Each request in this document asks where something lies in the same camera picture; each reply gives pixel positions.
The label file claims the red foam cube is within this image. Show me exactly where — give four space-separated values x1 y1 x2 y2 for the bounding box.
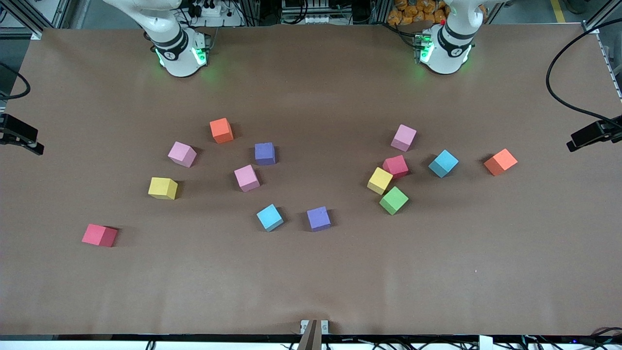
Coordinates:
81 224 119 248
382 155 410 179

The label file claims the yellow foam cube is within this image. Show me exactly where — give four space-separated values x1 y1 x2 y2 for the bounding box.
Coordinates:
367 167 394 195
148 177 178 200

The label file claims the pink foam cube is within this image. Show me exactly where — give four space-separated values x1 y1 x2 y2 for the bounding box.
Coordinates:
168 141 198 168
234 164 261 193
390 124 417 152

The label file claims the orange foam cube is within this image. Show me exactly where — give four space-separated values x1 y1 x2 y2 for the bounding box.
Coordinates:
484 148 518 177
209 118 234 144

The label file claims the blue foam cube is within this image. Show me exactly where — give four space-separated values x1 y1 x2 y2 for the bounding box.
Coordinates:
256 204 285 232
428 149 459 178

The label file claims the green foam cube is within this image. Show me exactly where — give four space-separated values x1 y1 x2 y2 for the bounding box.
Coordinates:
379 186 409 216

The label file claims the orange packets pile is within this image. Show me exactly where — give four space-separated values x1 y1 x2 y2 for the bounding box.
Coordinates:
387 0 450 26

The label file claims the purple foam cube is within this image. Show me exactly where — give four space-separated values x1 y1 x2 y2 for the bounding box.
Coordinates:
254 142 276 166
307 207 332 232

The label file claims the brown paper table cover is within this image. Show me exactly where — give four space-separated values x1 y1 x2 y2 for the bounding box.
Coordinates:
0 23 622 337

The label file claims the brown wooden strip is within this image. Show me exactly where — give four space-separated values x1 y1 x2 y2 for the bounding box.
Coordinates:
296 319 323 350

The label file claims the perforated aluminium side rail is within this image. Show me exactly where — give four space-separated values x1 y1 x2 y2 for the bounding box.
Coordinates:
595 33 622 103

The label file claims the aluminium frame profile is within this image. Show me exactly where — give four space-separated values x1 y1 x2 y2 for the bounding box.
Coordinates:
0 0 73 40
583 0 622 35

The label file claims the grey metal table bracket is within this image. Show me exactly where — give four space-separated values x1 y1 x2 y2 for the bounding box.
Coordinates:
300 319 329 336

